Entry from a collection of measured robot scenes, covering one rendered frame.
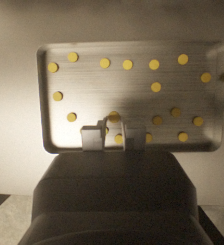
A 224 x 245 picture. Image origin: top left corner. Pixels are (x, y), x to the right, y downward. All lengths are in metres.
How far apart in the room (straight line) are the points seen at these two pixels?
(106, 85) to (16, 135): 0.13
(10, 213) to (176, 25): 1.36
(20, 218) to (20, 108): 1.21
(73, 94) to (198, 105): 0.15
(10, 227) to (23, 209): 0.17
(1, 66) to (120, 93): 0.14
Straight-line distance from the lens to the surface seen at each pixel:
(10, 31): 0.25
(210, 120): 0.24
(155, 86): 0.21
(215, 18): 0.26
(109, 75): 0.21
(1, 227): 1.51
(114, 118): 0.16
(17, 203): 1.36
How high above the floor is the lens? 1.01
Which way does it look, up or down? 82 degrees down
